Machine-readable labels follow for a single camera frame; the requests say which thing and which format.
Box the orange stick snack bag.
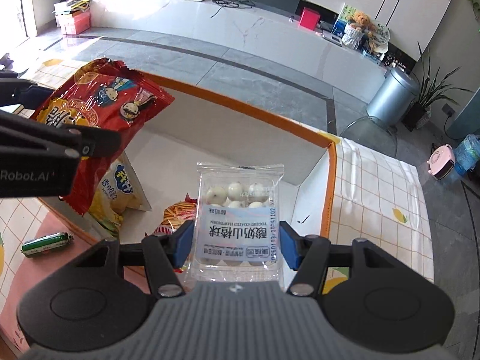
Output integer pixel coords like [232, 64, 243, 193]
[153, 194, 198, 275]

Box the red chip bag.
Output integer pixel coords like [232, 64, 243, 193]
[31, 58, 174, 215]

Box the yellow chip bag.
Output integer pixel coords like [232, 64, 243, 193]
[88, 152, 151, 238]

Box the clear yogurt ball pack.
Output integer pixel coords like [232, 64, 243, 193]
[185, 163, 285, 289]

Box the green sausage stick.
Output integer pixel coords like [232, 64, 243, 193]
[20, 232, 73, 258]

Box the lemon print tablecloth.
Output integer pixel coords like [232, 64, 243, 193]
[1, 63, 434, 287]

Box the pink storage box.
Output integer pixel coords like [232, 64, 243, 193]
[55, 9, 90, 36]

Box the orange cardboard box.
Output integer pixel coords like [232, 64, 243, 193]
[47, 72, 337, 245]

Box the pink placemat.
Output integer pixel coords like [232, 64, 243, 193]
[0, 201, 152, 353]

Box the clear glass chair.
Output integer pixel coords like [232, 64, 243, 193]
[340, 115, 398, 158]

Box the pink small heater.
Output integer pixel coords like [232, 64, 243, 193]
[427, 144, 456, 180]

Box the silver trash can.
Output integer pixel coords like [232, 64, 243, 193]
[366, 67, 420, 127]

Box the blue water jug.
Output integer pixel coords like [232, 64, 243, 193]
[454, 134, 480, 176]

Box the white tv cabinet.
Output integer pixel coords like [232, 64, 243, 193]
[90, 0, 386, 102]

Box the potted green plant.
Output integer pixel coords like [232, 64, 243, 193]
[402, 42, 473, 132]

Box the teddy bear in pot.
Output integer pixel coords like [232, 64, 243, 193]
[341, 10, 377, 50]

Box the red box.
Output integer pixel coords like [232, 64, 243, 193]
[298, 7, 320, 31]

